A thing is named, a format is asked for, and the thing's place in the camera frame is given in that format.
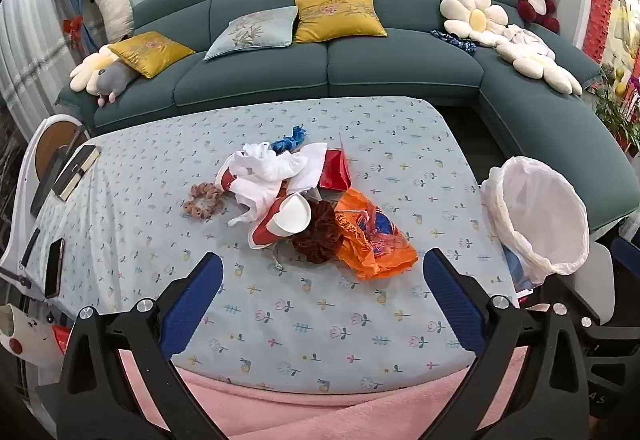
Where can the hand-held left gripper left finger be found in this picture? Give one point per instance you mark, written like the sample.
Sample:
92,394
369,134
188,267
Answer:
192,305

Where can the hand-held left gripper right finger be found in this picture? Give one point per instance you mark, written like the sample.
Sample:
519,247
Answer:
450,300

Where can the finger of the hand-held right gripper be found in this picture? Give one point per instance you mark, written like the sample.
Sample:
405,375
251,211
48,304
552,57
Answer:
562,295
627,252

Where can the orange plastic bag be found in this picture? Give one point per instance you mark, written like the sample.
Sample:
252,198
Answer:
380,255

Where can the waste bin with white liner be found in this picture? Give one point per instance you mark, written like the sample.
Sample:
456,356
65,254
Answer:
540,200

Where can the floral light blue tablecloth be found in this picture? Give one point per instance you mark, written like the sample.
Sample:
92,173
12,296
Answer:
150,200

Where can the red and white paper cup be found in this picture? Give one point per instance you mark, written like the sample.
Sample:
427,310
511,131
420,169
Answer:
226,180
292,215

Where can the green potted plant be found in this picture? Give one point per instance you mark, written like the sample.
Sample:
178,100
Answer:
615,115

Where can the black smartphone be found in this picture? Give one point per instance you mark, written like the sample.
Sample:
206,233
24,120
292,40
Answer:
54,270

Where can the dark brown scrunchie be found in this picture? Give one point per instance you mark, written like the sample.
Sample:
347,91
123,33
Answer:
320,235

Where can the white crumpled cloth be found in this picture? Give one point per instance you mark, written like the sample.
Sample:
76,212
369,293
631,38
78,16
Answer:
270,175

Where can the pink blanket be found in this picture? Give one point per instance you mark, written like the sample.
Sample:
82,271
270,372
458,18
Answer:
325,415

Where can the red foil packet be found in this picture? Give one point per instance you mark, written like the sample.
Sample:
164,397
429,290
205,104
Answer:
335,172

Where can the black pen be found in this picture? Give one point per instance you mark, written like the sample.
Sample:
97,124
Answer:
30,247

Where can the white mug with red dot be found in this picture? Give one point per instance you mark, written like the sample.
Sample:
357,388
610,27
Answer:
20,335

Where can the black notebook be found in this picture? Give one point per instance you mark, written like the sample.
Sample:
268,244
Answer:
77,170

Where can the black flat folder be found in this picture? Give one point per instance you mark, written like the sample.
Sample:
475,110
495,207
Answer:
45,190

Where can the white flower cushion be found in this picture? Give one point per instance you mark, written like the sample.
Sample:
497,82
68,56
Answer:
475,15
85,70
540,62

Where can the white round side table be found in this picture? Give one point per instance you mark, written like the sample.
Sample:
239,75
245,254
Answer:
30,145

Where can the grey hamster plush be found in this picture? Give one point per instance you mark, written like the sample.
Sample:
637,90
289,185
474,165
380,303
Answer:
112,80

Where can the teal sectional sofa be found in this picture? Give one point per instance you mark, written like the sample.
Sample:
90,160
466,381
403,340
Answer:
400,65

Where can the white folded cloth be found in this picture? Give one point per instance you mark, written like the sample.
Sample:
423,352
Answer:
522,36

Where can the yellow embroidered cushion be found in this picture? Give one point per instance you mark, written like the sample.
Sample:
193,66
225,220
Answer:
340,17
150,52

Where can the blue patterned cloth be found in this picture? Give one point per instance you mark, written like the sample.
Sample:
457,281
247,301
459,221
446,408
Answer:
452,40

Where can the light blue embroidered cushion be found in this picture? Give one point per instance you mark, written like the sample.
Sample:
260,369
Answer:
255,32

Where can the red curtain bow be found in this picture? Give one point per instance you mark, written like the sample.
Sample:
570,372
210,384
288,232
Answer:
75,27

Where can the white sheer curtain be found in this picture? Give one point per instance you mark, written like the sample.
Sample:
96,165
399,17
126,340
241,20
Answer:
30,45

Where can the long white plush toy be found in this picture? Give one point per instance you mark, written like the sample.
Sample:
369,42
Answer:
112,5

